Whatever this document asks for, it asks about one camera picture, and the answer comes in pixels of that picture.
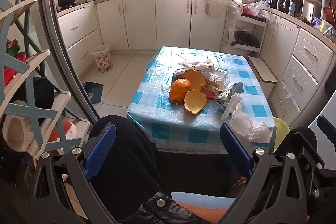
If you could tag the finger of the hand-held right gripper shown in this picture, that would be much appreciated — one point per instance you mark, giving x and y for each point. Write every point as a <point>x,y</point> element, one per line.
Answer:
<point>325,123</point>
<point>302,140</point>

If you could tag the person's black trouser leg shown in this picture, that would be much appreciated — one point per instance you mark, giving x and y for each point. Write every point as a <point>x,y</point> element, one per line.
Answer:
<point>126,158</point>

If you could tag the metal door frame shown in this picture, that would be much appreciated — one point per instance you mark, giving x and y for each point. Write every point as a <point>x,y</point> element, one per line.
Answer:
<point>55,29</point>

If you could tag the white tissue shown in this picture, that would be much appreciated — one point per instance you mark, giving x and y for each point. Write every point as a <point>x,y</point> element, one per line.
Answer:
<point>233,106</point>

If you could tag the blue white shelf unit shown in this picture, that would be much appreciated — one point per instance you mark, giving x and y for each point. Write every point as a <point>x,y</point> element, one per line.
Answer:
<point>29,106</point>

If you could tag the white red plastic bag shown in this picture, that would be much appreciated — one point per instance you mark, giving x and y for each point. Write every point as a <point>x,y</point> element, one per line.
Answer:
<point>237,5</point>

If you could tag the white base cabinets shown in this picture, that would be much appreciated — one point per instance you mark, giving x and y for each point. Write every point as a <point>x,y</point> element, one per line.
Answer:
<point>141,19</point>

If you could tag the bowl-shaped orange peel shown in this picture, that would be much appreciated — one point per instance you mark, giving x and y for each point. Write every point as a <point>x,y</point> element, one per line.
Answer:
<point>194,103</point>

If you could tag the green white drink carton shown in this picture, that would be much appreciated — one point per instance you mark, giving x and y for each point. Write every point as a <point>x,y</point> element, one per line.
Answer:
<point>227,95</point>

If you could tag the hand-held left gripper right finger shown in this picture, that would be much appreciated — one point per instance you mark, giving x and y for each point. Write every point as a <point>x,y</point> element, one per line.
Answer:
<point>235,148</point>

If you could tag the clear plastic wrapper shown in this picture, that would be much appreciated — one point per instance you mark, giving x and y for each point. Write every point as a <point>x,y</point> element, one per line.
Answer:
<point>215,75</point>

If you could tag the white shelf rack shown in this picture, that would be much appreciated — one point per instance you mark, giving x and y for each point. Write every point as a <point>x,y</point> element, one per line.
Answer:
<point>246,20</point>

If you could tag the white refrigerator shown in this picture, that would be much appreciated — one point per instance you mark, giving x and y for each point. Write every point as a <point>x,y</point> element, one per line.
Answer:
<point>324,109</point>

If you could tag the white drawer cabinet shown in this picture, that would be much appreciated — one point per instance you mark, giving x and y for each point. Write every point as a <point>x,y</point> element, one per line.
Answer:
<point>307,56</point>

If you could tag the clear plastic film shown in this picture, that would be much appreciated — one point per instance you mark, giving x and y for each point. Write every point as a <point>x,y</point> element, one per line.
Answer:
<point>290,96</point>

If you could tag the black frying pan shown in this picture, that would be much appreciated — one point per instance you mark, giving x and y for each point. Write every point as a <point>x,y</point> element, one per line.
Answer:
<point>246,39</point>

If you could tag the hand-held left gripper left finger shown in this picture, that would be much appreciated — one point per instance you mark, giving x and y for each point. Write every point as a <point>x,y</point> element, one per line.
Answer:
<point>101,150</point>

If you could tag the red snack packet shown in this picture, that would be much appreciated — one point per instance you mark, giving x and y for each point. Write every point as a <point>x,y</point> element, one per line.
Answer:
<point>210,95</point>

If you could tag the clear plastic bag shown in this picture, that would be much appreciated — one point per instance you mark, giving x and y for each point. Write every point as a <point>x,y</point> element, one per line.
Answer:
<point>256,5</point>

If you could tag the white wooden stool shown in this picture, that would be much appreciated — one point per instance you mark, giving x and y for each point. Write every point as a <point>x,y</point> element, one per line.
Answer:
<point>262,69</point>

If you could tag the blue checked tablecloth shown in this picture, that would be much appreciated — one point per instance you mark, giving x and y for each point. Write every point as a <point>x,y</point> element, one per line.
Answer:
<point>160,113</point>

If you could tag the floral waste basket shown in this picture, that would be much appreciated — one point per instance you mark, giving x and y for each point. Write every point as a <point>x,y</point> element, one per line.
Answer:
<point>102,57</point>

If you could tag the thin crinkled plastic wrapper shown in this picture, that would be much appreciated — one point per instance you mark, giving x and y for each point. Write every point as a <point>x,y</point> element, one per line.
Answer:
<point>195,64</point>

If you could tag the round orange peel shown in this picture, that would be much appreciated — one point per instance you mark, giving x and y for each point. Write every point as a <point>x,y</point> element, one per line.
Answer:
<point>179,92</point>

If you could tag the white kettle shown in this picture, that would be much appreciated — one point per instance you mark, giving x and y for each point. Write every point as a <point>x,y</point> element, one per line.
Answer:
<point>308,6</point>

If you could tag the blue dustpan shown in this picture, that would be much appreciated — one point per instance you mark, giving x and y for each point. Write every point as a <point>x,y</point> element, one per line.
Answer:
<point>93,91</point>

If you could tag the pale yellow plastic bin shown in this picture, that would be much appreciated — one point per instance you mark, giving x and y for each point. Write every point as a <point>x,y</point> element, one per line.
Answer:
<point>281,130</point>

